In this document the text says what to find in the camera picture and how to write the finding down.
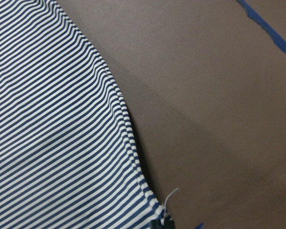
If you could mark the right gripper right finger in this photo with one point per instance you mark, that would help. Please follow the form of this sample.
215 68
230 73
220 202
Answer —
168 223

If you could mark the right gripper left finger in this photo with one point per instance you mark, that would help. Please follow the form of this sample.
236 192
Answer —
155 224

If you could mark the navy white striped polo shirt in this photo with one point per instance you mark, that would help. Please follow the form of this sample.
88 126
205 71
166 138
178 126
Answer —
68 157

